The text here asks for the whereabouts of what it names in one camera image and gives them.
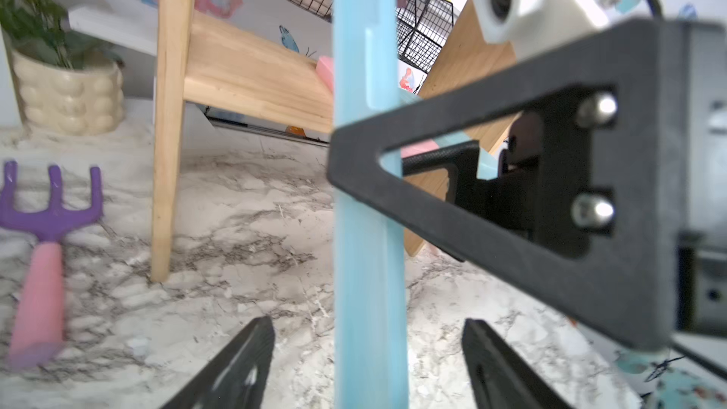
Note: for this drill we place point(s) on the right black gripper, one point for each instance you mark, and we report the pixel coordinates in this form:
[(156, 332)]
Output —
[(632, 178)]

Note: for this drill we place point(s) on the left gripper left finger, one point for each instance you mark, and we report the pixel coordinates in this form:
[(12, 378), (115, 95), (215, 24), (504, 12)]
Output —
[(236, 377)]

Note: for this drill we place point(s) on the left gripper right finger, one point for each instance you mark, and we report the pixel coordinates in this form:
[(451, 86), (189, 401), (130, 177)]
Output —
[(500, 378)]

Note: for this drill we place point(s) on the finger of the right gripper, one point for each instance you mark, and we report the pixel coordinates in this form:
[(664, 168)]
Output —
[(458, 200), (509, 201)]

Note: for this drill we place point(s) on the teal pencil case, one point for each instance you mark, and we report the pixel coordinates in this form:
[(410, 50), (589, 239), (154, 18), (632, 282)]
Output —
[(371, 369)]

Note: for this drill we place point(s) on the wooden two-tier shelf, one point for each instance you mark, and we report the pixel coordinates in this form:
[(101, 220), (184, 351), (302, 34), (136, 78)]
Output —
[(208, 61)]

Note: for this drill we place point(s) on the purple pink toy rake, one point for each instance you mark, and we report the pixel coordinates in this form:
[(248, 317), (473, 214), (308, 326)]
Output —
[(38, 330)]

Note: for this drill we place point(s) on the cream pot green plant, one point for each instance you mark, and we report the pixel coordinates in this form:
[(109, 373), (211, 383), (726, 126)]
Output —
[(68, 82)]

